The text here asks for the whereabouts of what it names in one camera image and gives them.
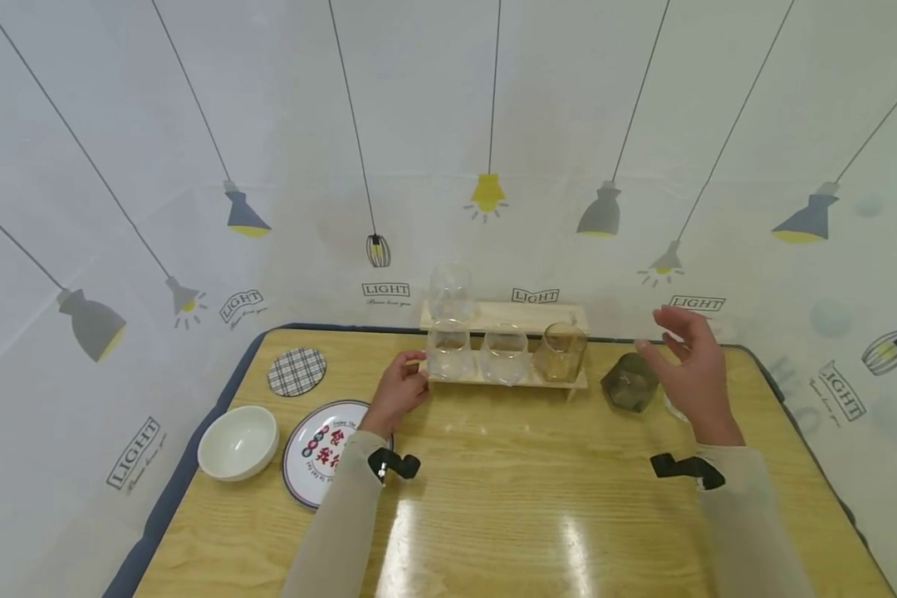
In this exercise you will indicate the person's left hand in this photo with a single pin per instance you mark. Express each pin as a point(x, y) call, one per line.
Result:
point(392, 399)

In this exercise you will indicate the person's right hand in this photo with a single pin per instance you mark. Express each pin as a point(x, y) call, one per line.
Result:
point(699, 382)

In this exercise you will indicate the person's right thumb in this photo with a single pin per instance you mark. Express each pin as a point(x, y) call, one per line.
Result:
point(652, 362)

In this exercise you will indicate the person's right fingers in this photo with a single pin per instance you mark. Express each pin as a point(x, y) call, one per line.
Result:
point(684, 324)

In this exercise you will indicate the person's left fingers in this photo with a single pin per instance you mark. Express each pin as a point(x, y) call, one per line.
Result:
point(417, 375)

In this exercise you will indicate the wooden two-tier rack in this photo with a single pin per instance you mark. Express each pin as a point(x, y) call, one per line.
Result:
point(508, 316)

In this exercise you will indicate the person's left forearm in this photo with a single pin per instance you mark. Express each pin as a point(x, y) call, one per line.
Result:
point(340, 523)

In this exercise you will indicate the person's right forearm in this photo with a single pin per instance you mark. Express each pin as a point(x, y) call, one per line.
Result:
point(755, 531)

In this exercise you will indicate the grey hexagonal glass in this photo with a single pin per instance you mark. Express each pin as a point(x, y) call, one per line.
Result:
point(628, 384)

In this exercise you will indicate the clear drinking glass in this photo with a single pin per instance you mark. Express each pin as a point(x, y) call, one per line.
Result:
point(451, 292)
point(504, 355)
point(449, 353)

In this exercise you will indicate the amber drinking glass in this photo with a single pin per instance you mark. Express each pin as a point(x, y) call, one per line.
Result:
point(560, 353)

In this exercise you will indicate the black wrist band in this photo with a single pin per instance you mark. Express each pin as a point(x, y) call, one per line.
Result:
point(396, 465)
point(684, 468)

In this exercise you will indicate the round plaid coaster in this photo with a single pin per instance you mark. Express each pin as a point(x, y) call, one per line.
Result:
point(297, 372)

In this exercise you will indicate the white printed plate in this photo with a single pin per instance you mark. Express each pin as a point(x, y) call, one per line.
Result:
point(321, 457)

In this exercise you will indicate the white bowl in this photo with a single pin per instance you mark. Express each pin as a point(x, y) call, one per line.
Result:
point(238, 444)

